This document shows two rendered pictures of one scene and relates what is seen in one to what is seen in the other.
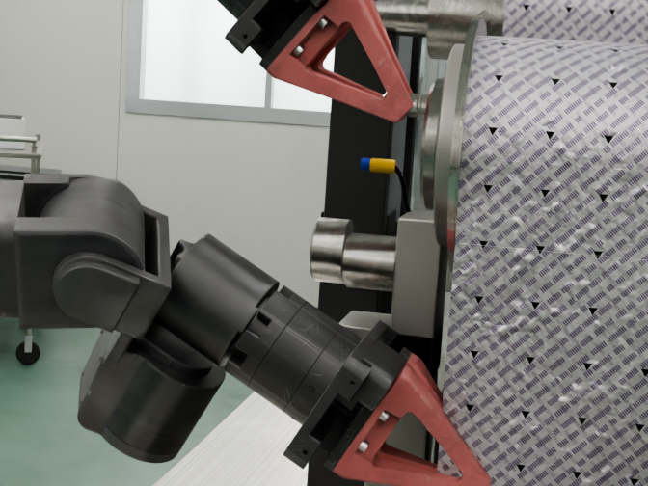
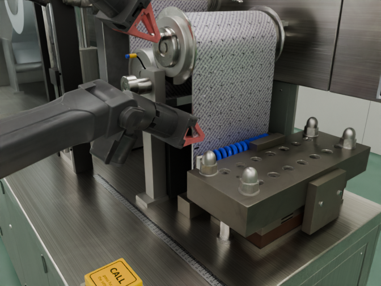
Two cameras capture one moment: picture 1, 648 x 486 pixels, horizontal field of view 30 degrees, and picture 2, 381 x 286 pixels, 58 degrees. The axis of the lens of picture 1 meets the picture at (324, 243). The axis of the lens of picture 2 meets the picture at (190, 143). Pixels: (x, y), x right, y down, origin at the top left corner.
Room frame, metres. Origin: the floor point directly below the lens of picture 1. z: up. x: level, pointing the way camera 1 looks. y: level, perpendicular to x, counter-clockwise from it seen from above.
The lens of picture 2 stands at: (0.21, 0.43, 1.34)
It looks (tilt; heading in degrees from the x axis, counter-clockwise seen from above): 22 degrees down; 311
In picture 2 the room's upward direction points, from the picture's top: straight up
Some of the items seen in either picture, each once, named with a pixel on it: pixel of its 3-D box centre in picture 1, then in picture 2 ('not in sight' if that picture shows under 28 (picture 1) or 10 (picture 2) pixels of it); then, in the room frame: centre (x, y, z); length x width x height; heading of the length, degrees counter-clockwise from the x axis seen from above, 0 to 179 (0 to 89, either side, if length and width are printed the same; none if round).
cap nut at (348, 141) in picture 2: not in sight; (348, 137); (0.41, -0.35, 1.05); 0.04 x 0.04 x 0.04
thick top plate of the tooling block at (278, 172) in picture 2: not in sight; (284, 170); (0.48, -0.20, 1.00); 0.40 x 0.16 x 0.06; 79
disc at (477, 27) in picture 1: (469, 147); (172, 46); (0.69, -0.08, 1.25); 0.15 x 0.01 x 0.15; 169
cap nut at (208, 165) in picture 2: not in sight; (208, 162); (0.57, -0.04, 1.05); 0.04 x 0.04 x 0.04
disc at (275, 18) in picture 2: not in sight; (258, 38); (0.64, -0.32, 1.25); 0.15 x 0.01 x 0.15; 169
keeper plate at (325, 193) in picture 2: not in sight; (325, 201); (0.39, -0.19, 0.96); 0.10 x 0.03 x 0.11; 79
